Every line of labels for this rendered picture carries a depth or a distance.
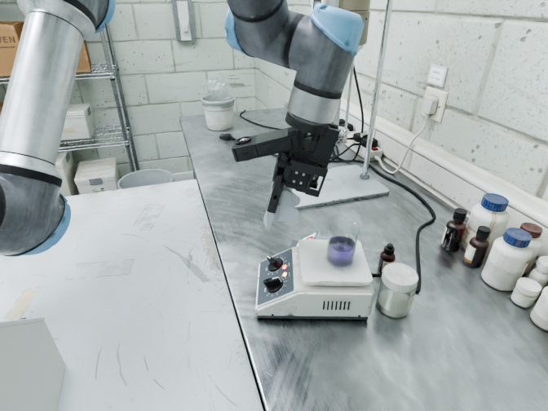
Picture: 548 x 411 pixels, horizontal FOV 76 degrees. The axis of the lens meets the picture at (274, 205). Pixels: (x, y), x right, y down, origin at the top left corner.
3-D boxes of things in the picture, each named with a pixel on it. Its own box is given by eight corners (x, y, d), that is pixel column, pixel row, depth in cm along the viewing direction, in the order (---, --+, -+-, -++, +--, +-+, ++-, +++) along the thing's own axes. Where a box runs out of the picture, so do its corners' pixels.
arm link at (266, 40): (232, -39, 47) (307, -19, 45) (251, 18, 58) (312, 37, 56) (206, 11, 47) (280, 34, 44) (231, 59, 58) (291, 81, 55)
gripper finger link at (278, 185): (275, 217, 59) (289, 168, 55) (266, 214, 59) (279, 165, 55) (276, 205, 63) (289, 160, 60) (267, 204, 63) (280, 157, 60)
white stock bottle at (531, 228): (528, 262, 75) (547, 223, 70) (530, 278, 71) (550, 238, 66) (499, 255, 78) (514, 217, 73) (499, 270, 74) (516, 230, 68)
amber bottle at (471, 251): (480, 259, 76) (493, 226, 72) (482, 270, 73) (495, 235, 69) (462, 255, 78) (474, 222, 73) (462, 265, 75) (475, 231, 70)
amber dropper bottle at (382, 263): (373, 268, 74) (379, 240, 70) (386, 264, 75) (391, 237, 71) (383, 277, 72) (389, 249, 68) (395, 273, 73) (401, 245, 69)
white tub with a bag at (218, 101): (201, 132, 148) (195, 79, 137) (206, 121, 160) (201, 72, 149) (234, 132, 148) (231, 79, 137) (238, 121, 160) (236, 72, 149)
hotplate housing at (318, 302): (255, 320, 62) (254, 287, 58) (258, 271, 73) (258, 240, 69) (382, 322, 62) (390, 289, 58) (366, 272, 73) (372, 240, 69)
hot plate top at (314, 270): (300, 285, 58) (301, 281, 58) (298, 242, 69) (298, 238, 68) (373, 286, 58) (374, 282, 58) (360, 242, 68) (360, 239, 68)
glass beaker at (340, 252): (329, 249, 66) (332, 213, 62) (357, 257, 64) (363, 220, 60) (319, 269, 61) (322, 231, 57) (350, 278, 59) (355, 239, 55)
